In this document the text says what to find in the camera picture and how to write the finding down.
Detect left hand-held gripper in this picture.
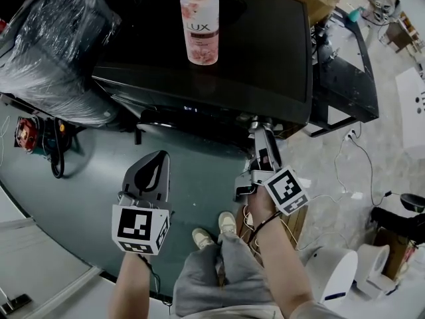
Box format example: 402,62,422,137
111,150,172,256

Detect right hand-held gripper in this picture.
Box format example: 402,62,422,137
233,124,310,216

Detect person's right forearm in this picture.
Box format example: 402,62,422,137
246,185,317,319

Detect person's left forearm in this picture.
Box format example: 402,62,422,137
112,251,177,319

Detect person's left cream shoe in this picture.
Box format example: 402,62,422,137
191,227,215,251

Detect person's cream shoe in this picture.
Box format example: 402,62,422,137
217,211,237,236
191,227,215,251

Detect wooden crate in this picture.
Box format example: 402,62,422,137
236,204,307,252

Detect person's right cream shoe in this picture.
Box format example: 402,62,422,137
217,211,237,236

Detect black scuffed table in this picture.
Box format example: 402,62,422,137
303,6,380,138

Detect person's grey trousers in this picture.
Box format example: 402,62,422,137
173,233,277,319

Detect pink body wash bottle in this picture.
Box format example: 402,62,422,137
179,0,220,66

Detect white rounded appliance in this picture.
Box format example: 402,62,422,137
299,245,359,304

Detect red power tool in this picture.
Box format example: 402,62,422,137
13,116,41,154

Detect white board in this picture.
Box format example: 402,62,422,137
394,66,425,160

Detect black chair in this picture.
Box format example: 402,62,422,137
369,192,425,246

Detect white paper roll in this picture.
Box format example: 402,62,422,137
355,243,400,296

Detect teal spray bottle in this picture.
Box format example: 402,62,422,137
347,6,365,23

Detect wooden cabinet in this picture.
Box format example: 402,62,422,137
386,11,420,54

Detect plastic-wrapped black appliance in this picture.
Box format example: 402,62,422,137
0,0,123,128

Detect black cord bracelet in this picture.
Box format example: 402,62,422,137
253,211,282,236

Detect white cable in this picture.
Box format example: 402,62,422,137
308,134,392,205

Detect black looped hose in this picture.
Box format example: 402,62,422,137
48,118,68,179

